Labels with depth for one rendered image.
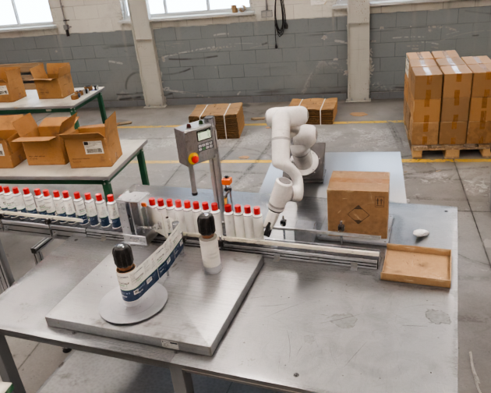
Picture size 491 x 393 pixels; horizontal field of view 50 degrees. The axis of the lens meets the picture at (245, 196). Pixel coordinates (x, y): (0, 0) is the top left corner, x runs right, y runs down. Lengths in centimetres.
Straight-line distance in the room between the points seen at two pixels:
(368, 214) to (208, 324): 101
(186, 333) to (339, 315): 64
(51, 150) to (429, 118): 372
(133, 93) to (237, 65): 181
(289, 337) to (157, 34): 678
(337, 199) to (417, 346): 87
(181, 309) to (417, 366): 98
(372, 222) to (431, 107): 320
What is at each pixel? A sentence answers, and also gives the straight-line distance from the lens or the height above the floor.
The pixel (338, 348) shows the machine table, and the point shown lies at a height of 83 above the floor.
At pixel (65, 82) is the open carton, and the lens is 680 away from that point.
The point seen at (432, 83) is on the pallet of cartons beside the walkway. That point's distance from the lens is 574.
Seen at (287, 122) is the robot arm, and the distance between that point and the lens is 259.
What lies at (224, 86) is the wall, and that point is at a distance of 832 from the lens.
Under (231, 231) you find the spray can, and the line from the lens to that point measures 272.
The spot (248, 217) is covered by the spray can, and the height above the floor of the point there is 103.
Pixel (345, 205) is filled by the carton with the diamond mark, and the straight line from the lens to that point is 270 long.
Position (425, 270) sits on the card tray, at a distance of 260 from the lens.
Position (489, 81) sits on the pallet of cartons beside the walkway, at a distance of 584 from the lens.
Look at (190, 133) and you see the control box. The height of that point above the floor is 146.
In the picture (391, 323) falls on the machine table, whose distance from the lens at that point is 228.
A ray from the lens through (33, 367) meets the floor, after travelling 372.
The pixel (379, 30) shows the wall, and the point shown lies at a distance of 788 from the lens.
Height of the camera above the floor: 229
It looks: 26 degrees down
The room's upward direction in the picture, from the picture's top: 6 degrees counter-clockwise
